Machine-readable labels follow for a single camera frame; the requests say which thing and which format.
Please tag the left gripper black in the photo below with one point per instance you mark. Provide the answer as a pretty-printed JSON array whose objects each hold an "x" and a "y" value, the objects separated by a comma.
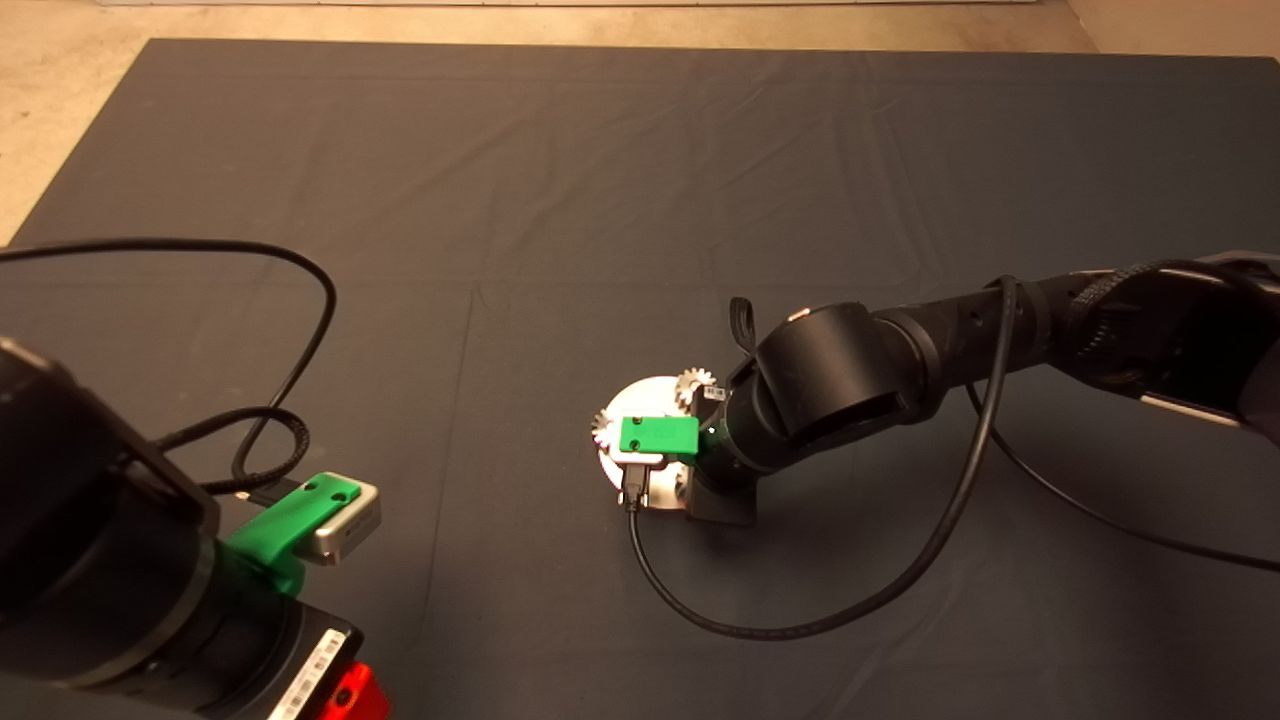
[{"x": 280, "y": 660}]

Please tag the small steel planetary gear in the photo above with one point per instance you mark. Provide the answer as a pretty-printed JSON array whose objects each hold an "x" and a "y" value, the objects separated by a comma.
[
  {"x": 695, "y": 383},
  {"x": 602, "y": 425},
  {"x": 682, "y": 484}
]

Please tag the round metal carrier plate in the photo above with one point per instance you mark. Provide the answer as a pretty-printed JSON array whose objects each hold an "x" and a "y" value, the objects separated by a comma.
[{"x": 650, "y": 395}]

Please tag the small silver camera box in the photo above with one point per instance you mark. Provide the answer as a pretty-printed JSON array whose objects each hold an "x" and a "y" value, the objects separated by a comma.
[
  {"x": 352, "y": 525},
  {"x": 640, "y": 460}
]

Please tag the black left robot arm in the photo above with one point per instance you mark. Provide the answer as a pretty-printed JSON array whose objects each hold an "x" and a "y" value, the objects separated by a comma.
[{"x": 100, "y": 520}]

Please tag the bright green camera mount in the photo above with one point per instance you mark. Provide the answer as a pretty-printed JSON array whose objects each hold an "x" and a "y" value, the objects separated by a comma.
[
  {"x": 290, "y": 520},
  {"x": 660, "y": 435}
]

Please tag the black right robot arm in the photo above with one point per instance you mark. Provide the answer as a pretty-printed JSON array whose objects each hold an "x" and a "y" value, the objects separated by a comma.
[{"x": 850, "y": 370}]

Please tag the dark grey table cloth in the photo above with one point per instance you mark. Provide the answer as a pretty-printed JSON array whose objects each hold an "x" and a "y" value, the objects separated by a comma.
[{"x": 500, "y": 150}]

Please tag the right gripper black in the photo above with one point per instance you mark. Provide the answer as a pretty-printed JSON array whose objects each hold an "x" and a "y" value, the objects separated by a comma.
[{"x": 725, "y": 500}]

